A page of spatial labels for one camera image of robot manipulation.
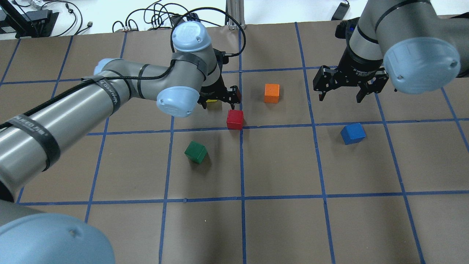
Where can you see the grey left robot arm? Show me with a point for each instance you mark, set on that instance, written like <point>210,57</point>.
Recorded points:
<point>33,141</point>

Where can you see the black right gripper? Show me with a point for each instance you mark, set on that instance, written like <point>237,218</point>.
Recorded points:
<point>359,66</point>

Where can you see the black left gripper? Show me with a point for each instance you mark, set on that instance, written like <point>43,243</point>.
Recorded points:
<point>215,85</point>

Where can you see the blue wooden block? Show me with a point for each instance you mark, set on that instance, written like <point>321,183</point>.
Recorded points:
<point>353,133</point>

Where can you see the orange wooden block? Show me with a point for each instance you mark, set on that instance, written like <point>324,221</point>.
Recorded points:
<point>271,93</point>

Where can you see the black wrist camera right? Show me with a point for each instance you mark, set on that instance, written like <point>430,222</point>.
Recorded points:
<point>345,29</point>

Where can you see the green wooden block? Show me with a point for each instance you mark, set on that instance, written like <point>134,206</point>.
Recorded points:
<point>196,152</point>

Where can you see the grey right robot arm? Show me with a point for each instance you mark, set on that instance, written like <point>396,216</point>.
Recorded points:
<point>401,41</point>

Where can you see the red wooden block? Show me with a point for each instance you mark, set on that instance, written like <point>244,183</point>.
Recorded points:
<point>235,120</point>

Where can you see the black device on desk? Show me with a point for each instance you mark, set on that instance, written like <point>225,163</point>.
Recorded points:
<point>26,24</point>

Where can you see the aluminium frame post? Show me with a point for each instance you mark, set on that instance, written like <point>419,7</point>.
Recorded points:
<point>236,15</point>

